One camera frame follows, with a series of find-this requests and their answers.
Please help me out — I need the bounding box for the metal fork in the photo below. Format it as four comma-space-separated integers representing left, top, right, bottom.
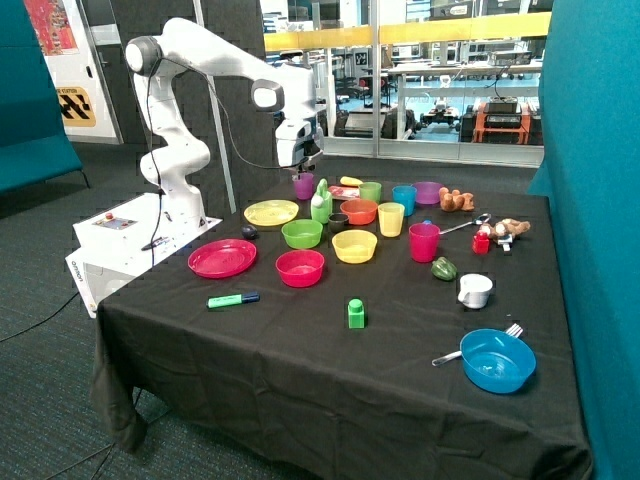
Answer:
431, 323, 523, 367

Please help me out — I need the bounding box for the green toy brick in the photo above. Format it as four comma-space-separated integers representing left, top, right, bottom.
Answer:
347, 298, 366, 329

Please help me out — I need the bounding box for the green highlighter marker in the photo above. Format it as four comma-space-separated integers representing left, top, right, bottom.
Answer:
206, 292, 261, 310

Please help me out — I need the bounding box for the brown plush toy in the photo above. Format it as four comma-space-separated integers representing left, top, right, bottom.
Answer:
479, 218, 531, 244

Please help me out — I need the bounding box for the metal spoon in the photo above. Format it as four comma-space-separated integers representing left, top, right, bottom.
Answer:
440, 213, 492, 235

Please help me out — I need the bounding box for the black marker pen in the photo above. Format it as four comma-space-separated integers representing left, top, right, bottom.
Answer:
141, 237, 170, 251

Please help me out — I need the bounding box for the white mug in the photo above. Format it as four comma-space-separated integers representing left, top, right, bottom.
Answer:
457, 274, 493, 309

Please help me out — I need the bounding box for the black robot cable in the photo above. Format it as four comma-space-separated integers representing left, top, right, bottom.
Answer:
141, 52, 296, 251

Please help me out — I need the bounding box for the pink plastic plate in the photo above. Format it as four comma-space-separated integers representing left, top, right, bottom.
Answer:
188, 239, 257, 279

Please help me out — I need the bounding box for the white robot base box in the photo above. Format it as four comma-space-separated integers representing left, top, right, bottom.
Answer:
66, 193, 221, 318

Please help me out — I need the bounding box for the green toy bell pepper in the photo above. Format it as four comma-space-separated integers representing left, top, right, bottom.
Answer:
431, 257, 458, 282

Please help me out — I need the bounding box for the blue plastic bowl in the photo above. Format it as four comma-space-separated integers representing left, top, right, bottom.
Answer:
460, 329, 537, 394

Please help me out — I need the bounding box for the pink plastic cup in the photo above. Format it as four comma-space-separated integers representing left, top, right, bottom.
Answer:
409, 223, 440, 263

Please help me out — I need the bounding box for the green plastic cup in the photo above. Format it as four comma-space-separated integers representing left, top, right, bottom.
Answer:
358, 181, 382, 204

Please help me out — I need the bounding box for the small black cup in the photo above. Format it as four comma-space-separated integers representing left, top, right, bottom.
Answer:
327, 213, 349, 234

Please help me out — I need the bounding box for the orange plastic bowl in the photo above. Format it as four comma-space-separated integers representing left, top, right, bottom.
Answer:
340, 199, 378, 226

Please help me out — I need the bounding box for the dark toy plum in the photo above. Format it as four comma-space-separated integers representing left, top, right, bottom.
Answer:
241, 225, 259, 240

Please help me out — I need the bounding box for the yellow plastic plate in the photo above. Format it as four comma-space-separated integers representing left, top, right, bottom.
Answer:
244, 200, 299, 227

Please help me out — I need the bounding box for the pink plastic bowl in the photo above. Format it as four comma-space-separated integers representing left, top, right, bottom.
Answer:
275, 249, 325, 288

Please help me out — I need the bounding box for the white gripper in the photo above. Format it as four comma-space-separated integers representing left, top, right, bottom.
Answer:
275, 117, 324, 180

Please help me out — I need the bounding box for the red packet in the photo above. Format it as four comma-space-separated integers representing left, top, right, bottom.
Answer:
328, 185, 360, 201

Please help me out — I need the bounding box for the red toy brick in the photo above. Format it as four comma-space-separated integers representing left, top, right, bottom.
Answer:
472, 231, 490, 255

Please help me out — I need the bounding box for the green plastic bowl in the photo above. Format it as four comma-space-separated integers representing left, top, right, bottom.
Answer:
281, 219, 324, 249

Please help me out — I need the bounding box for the yellow plastic cup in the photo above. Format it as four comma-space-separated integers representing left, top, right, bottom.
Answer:
378, 202, 405, 238

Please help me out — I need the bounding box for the green white spray bottle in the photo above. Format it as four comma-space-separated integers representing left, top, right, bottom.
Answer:
311, 178, 333, 225

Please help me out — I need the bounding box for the yellow plastic bowl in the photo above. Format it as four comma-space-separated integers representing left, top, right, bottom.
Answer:
332, 229, 378, 264

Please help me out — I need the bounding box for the brown teddy bear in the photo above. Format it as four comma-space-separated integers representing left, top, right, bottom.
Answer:
439, 187, 475, 212

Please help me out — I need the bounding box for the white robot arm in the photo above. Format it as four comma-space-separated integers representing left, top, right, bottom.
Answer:
125, 18, 324, 228

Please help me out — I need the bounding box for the black tablecloth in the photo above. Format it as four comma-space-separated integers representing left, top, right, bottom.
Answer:
91, 191, 594, 479

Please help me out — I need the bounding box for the yellow toy banana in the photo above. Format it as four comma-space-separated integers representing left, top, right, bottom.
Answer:
340, 176, 363, 188

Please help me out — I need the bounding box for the blue plastic cup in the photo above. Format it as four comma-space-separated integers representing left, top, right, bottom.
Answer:
392, 185, 417, 217

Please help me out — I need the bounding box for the purple plastic cup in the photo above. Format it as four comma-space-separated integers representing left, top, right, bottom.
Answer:
293, 172, 315, 200

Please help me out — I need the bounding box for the purple plastic bowl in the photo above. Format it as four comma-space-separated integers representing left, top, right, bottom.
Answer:
413, 181, 443, 205

